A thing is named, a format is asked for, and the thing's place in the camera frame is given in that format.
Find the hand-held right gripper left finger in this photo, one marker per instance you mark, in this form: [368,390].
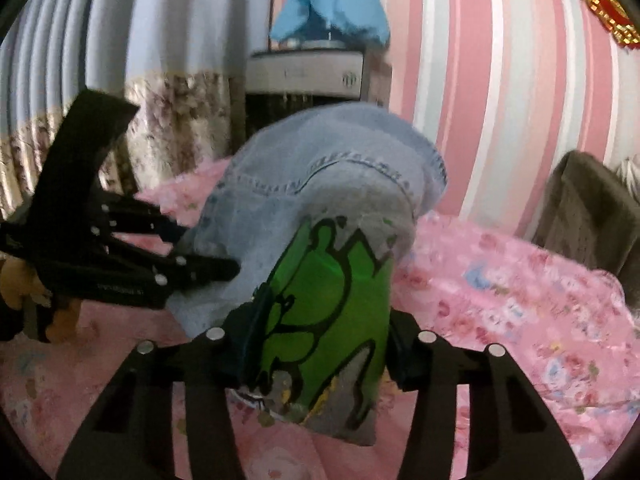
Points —
[245,340]

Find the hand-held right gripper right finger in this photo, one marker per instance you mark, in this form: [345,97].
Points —
[400,355]

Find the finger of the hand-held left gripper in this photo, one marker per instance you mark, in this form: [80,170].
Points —
[145,222]
[200,270]

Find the blue denim jacket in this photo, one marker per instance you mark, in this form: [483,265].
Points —
[300,180]

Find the person's left hand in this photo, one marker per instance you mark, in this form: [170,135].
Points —
[15,280]

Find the pink floral bedsheet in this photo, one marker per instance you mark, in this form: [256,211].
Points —
[500,300]

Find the blue curtain with floral hem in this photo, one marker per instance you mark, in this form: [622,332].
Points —
[170,110]

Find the grey water dispenser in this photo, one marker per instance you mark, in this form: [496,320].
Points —
[305,72]

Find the brown covered sofa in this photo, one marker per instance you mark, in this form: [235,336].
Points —
[575,210]

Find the light blue cloth cover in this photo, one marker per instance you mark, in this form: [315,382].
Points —
[335,0]

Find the white cloth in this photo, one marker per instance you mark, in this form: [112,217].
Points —
[631,172]

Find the red wall ornament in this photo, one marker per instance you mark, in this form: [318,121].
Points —
[600,5]

